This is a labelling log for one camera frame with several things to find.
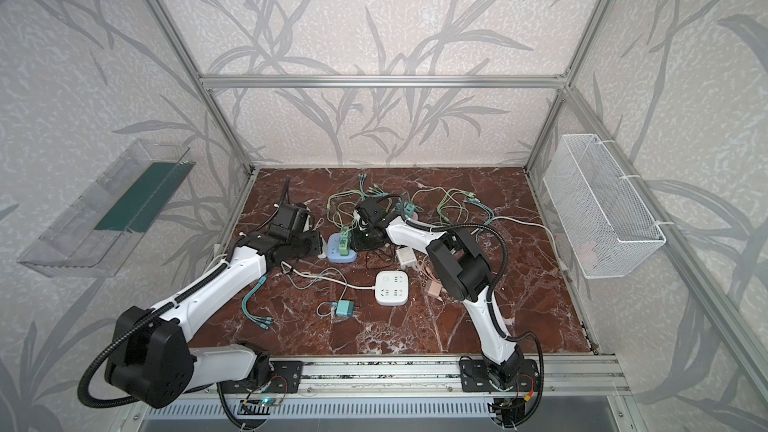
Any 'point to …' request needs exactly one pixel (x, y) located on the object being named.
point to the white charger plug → (406, 257)
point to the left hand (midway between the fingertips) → (324, 233)
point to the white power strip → (392, 288)
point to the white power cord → (330, 278)
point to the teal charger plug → (345, 308)
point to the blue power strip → (333, 250)
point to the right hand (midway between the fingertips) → (354, 237)
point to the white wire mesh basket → (605, 224)
